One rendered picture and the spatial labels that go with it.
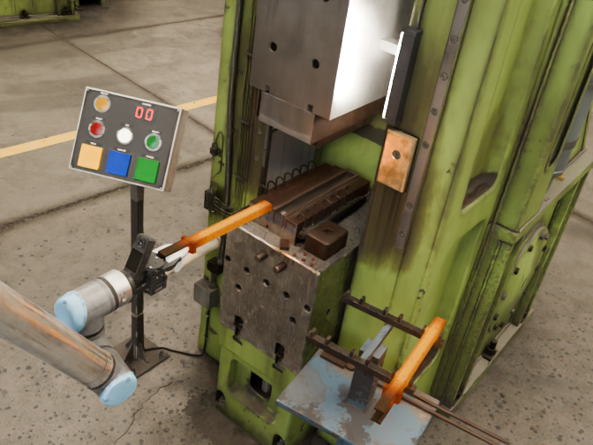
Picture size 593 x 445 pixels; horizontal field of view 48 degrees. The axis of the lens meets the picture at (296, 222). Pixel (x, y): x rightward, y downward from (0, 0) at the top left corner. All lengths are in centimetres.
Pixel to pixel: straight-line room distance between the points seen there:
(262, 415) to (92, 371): 117
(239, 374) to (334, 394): 69
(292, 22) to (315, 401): 106
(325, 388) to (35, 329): 94
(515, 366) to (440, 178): 162
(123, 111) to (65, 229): 155
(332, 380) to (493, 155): 88
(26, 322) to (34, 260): 218
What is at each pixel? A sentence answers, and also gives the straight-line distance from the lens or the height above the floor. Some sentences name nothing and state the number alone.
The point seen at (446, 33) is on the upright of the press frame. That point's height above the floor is 165.
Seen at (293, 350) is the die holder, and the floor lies 56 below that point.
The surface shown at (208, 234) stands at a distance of 184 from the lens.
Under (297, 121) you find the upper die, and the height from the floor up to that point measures 132.
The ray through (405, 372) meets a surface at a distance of 175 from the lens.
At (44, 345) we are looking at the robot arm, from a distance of 143.
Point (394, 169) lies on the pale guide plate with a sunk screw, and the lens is 194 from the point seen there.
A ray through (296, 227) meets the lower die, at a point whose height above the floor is 98.
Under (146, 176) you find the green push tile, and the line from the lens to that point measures 225.
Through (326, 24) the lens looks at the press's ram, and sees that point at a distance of 181.
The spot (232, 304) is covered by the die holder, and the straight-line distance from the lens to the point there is 236.
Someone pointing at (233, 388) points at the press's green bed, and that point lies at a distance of 266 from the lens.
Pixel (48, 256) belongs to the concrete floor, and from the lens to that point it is 357.
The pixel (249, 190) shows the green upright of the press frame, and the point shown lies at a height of 91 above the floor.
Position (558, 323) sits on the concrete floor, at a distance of 372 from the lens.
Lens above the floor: 213
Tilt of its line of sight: 33 degrees down
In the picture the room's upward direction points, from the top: 9 degrees clockwise
